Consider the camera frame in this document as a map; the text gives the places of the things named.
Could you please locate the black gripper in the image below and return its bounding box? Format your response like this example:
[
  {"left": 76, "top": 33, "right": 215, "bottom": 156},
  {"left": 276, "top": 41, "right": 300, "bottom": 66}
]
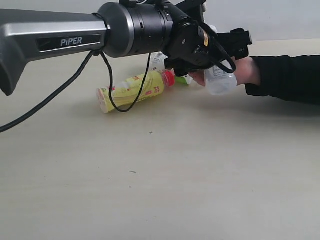
[{"left": 162, "top": 0, "right": 252, "bottom": 77}]

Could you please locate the clear bottle green cartoon label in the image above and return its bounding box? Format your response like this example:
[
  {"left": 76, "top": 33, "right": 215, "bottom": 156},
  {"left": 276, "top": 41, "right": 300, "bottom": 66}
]
[{"left": 150, "top": 52, "right": 193, "bottom": 85}]

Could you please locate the white bottle green label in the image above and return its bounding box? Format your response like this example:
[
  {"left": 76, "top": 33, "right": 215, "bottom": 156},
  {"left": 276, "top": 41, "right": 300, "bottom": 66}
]
[{"left": 203, "top": 24, "right": 237, "bottom": 96}]

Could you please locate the yellow label bottle red cap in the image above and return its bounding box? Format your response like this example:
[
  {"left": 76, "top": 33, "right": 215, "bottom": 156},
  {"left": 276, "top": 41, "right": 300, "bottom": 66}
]
[{"left": 111, "top": 71, "right": 175, "bottom": 107}]

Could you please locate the black sleeved forearm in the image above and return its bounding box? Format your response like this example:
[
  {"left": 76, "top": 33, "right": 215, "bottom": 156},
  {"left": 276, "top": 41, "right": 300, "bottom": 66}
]
[{"left": 245, "top": 55, "right": 320, "bottom": 106}]

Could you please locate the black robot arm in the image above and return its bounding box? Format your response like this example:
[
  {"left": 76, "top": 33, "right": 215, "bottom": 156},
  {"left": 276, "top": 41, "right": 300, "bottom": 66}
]
[{"left": 0, "top": 0, "right": 252, "bottom": 96}]

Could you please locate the person's open hand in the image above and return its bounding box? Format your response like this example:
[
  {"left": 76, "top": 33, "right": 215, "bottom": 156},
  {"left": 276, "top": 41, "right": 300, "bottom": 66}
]
[{"left": 188, "top": 57, "right": 261, "bottom": 87}]

